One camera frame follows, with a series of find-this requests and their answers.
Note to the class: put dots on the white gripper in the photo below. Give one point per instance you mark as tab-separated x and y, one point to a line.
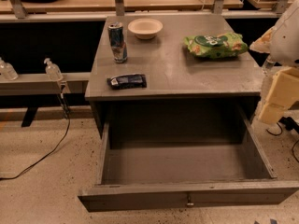
286	40

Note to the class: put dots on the green rice chip bag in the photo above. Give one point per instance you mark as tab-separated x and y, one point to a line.
216	47

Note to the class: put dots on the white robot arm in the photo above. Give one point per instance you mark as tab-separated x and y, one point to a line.
285	42

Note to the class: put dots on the grey cabinet with top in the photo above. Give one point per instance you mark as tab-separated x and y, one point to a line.
186	98

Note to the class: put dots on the open grey top drawer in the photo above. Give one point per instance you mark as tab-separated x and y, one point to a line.
232	170

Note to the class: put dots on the metal drawer knob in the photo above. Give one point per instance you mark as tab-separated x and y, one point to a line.
189	203

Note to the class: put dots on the white paper bowl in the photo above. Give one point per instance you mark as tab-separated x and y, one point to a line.
145	28

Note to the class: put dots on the dark blue snack bar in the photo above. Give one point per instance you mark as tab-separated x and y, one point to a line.
127	81

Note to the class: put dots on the blue energy drink can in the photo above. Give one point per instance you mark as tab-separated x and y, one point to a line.
117	42

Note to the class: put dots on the wooden desk in back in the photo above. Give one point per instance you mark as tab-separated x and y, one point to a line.
109	5

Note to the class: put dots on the clear sanitizer pump bottle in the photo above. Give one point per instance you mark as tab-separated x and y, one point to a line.
52	70

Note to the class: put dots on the clear bottle at left edge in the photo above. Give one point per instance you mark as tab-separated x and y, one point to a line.
7	70

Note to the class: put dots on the grey bench rail left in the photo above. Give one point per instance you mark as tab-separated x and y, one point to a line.
39	84

